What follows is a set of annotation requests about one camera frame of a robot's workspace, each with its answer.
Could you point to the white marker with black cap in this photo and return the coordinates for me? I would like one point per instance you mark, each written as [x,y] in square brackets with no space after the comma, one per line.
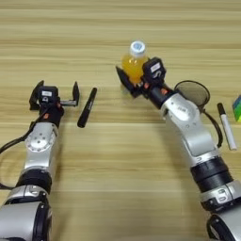
[227,128]

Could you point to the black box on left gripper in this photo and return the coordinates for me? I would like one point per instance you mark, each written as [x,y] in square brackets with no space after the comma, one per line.
[47,94]

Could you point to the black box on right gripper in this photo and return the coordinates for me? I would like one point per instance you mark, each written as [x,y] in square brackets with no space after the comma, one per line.
[154,70]

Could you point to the black marker pen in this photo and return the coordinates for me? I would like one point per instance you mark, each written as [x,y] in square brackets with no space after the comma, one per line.
[87,106]

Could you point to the orange juice bottle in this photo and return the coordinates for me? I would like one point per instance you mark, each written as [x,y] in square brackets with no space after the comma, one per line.
[133,67]

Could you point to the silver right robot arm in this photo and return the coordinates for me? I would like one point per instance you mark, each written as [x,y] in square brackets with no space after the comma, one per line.
[188,125]

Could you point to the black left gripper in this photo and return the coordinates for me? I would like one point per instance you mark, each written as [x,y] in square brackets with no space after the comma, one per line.
[51,113]

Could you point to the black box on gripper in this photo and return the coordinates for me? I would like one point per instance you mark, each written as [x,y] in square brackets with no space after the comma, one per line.
[154,70]
[47,94]

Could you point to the colourful puzzle cube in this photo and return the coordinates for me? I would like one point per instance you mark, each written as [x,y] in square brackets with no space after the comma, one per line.
[237,109]

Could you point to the black mesh pen cup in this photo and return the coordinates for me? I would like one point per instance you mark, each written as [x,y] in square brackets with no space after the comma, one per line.
[194,91]

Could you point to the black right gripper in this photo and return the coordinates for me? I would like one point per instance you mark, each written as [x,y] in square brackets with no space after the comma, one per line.
[158,94]

